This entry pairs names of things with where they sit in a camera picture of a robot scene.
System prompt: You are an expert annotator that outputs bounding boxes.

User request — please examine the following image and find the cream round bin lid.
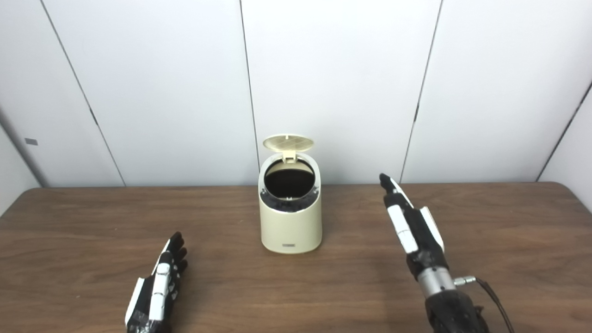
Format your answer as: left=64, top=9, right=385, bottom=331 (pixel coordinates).
left=263, top=134, right=315, bottom=162

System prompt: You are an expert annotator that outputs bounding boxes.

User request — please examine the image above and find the cream-colored bin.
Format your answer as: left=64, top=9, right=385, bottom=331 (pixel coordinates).
left=258, top=155, right=323, bottom=254

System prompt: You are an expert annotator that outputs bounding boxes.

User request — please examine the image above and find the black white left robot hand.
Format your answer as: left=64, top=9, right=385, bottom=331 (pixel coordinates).
left=125, top=232, right=189, bottom=333

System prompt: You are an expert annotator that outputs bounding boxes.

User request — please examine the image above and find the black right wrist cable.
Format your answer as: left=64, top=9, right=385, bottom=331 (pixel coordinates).
left=453, top=276, right=516, bottom=333

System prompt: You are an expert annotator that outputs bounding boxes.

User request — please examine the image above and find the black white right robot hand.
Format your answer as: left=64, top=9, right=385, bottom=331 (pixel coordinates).
left=379, top=173, right=449, bottom=280

